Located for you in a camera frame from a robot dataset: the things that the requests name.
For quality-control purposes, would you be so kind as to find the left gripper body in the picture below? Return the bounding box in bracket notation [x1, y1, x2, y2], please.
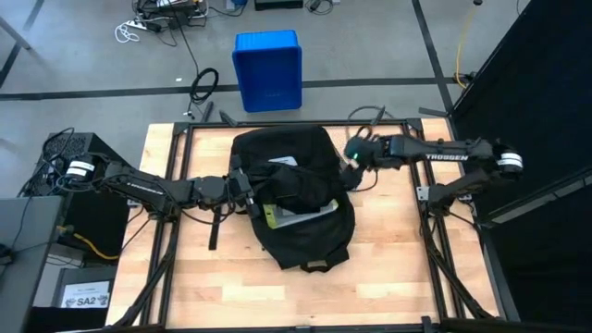
[224, 154, 260, 221]

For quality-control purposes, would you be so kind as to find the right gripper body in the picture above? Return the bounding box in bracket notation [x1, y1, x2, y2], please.
[341, 133, 394, 191]

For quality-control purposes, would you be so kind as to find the white mesh pouch yellow trim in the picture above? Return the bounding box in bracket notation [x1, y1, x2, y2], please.
[263, 198, 339, 231]

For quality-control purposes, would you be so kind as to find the black backpack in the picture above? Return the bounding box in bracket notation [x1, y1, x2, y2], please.
[207, 124, 357, 274]

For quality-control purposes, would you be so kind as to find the blue plastic bin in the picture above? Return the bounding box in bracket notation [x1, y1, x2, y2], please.
[231, 30, 303, 114]

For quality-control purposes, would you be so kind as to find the black computer tower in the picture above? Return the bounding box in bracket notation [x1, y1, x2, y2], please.
[34, 132, 131, 254]

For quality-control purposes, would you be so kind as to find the black partition panel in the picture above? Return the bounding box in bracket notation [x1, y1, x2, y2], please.
[450, 0, 592, 325]

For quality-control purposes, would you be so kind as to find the black flat device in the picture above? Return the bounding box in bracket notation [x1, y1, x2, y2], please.
[253, 0, 304, 12]

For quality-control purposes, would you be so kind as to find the black equipment case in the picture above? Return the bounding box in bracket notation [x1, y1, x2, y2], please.
[27, 265, 117, 333]

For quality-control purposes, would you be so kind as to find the white SA2 label sign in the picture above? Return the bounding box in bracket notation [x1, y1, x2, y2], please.
[60, 280, 112, 310]

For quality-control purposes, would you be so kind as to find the grey desk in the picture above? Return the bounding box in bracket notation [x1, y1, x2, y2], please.
[0, 196, 64, 333]

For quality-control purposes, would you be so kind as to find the grey metal table leg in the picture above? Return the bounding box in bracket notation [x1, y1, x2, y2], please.
[0, 16, 33, 51]

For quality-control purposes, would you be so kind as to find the black metal table frame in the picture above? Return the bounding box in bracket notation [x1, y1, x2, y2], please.
[110, 101, 505, 333]

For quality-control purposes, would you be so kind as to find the coiled black cable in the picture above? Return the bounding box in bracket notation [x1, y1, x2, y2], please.
[186, 68, 220, 117]

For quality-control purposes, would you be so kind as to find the yellow floor cable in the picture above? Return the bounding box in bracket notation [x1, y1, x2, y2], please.
[454, 4, 478, 91]

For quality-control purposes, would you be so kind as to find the yellow cable by tower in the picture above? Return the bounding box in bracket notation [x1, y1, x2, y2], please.
[57, 225, 121, 262]

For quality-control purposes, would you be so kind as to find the white cable bundle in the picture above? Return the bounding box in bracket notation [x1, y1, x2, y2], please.
[114, 20, 150, 44]

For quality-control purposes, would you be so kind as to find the black cable bundle on tower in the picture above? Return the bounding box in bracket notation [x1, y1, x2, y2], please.
[18, 127, 78, 200]

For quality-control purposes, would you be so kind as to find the black power strip with cables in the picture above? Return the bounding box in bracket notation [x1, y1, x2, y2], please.
[132, 0, 210, 30]

